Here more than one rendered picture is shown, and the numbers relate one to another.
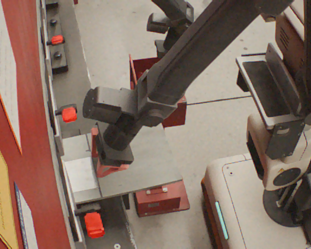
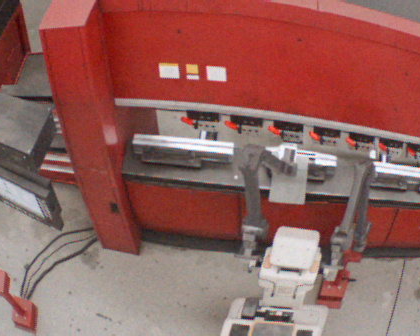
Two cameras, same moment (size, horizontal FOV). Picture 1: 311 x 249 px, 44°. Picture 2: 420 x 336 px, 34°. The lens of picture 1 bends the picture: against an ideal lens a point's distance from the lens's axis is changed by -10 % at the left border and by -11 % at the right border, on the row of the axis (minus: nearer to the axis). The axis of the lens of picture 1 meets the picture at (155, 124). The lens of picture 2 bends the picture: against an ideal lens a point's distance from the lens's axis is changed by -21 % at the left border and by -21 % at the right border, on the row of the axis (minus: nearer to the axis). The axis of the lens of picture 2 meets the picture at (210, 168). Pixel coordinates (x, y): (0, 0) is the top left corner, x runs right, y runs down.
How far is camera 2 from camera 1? 3.50 m
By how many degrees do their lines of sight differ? 58
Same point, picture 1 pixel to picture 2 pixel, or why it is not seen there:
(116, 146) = not seen: hidden behind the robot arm
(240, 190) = (297, 316)
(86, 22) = not seen: outside the picture
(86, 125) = (327, 187)
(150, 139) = (294, 196)
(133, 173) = (279, 183)
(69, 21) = (403, 196)
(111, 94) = (287, 154)
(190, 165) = (344, 316)
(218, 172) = (316, 308)
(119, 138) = not seen: hidden behind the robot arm
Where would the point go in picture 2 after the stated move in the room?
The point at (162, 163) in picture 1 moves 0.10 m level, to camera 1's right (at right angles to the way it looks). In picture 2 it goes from (279, 195) to (271, 213)
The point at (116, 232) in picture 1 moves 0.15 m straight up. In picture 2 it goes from (265, 181) to (265, 166)
